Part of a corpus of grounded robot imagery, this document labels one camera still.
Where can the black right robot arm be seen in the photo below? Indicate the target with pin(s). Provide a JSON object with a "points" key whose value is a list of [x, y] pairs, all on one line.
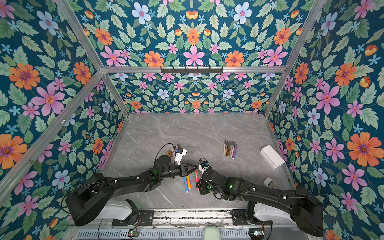
{"points": [[303, 208]]}

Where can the orange highlighter pen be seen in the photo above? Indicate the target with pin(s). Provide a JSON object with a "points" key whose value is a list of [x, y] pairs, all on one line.
{"points": [[189, 182]]}

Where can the blue highlighter pen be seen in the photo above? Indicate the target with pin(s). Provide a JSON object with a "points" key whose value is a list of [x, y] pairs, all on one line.
{"points": [[186, 184]]}

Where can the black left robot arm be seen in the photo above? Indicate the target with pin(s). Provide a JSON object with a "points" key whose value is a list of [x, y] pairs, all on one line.
{"points": [[86, 202]]}

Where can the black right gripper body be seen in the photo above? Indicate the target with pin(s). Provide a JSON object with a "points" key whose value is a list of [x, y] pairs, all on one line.
{"points": [[205, 188]]}

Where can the black hook rail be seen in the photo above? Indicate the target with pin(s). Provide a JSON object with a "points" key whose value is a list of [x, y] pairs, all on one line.
{"points": [[191, 70]]}

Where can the purple highlighter pen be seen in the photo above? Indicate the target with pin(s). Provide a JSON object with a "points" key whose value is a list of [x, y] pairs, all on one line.
{"points": [[234, 151]]}

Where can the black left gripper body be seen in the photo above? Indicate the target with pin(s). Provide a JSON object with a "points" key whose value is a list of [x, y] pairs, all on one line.
{"points": [[174, 171]]}

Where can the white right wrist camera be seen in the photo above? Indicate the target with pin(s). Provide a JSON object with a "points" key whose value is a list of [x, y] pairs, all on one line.
{"points": [[203, 166]]}

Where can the red highlighter pen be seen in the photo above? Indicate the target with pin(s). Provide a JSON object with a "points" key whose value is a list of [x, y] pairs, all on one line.
{"points": [[197, 179]]}

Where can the pale green rounded object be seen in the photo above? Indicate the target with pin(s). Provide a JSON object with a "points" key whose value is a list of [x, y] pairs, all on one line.
{"points": [[211, 233]]}

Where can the white rectangular box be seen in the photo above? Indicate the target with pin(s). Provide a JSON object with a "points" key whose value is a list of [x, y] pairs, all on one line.
{"points": [[272, 156]]}

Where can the white remote control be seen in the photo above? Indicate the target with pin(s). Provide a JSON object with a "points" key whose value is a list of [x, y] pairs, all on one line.
{"points": [[268, 182]]}

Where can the brown pen body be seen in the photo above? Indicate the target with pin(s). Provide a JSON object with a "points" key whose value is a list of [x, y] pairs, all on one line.
{"points": [[226, 149]]}

